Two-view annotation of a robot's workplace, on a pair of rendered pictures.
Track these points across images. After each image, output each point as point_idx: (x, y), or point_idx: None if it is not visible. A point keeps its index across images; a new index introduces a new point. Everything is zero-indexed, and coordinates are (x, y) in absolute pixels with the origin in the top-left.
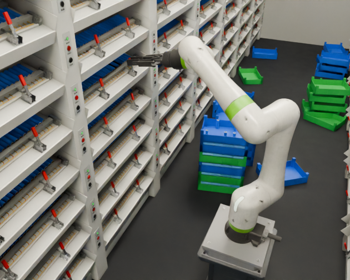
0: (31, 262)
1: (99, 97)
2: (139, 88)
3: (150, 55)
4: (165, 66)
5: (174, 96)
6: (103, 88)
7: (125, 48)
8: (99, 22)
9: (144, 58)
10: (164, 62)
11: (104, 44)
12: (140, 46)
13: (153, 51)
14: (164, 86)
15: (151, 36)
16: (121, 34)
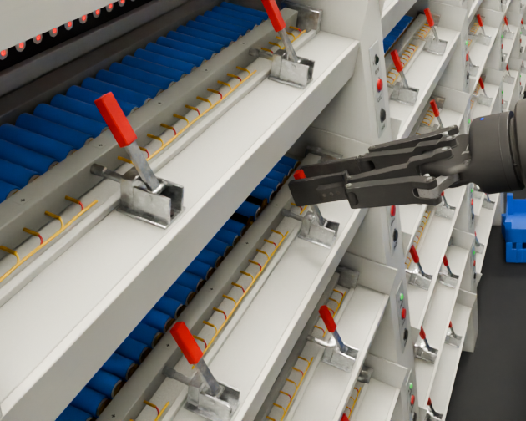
0: None
1: (187, 417)
2: (339, 265)
3: (391, 148)
4: (488, 192)
5: (432, 246)
6: (199, 369)
7: (281, 136)
8: (146, 42)
9: (366, 164)
10: (486, 174)
11: (179, 139)
12: (327, 114)
13: (381, 124)
14: (415, 234)
15: (369, 69)
16: (255, 77)
